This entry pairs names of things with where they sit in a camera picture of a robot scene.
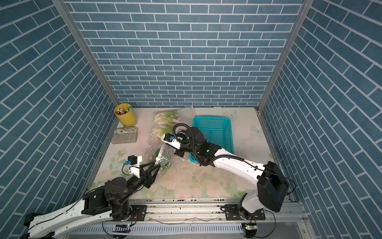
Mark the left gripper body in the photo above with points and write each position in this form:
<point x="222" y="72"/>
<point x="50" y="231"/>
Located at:
<point x="137" y="183"/>

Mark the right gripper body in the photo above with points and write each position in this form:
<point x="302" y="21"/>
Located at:
<point x="187" y="146"/>

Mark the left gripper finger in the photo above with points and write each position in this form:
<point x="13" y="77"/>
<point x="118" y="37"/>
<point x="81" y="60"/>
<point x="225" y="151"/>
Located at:
<point x="152" y="173"/>
<point x="145" y="170"/>

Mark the chinese cabbage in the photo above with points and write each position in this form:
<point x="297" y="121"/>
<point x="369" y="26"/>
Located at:
<point x="158" y="131"/>
<point x="167" y="118"/>
<point x="161" y="157"/>

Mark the zip-top bag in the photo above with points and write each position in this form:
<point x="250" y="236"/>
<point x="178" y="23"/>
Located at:
<point x="172" y="151"/>
<point x="186" y="114"/>
<point x="151" y="140"/>

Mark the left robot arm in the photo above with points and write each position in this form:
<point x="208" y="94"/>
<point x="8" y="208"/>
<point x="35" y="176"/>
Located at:
<point x="109" y="202"/>

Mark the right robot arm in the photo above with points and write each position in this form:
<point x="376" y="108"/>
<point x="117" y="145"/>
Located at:
<point x="271" y="184"/>

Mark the teal plastic basket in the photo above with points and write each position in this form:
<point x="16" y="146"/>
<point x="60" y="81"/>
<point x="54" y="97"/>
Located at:
<point x="216" y="130"/>

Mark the grey rectangular box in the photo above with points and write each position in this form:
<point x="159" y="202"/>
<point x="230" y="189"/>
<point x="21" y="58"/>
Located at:
<point x="124" y="138"/>

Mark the yellow pen cup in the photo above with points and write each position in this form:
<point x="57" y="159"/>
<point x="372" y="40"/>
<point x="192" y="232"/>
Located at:
<point x="125" y="114"/>

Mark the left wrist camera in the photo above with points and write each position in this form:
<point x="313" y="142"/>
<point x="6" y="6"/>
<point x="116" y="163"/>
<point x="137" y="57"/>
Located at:
<point x="133" y="160"/>

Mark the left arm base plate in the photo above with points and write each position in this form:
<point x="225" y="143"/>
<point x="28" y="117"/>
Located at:
<point x="137" y="213"/>

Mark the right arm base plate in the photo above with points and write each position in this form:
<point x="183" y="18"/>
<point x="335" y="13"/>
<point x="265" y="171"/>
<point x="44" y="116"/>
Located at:
<point x="235" y="212"/>

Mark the white vented cable duct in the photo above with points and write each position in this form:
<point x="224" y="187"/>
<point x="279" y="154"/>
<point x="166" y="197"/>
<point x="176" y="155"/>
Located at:
<point x="161" y="229"/>

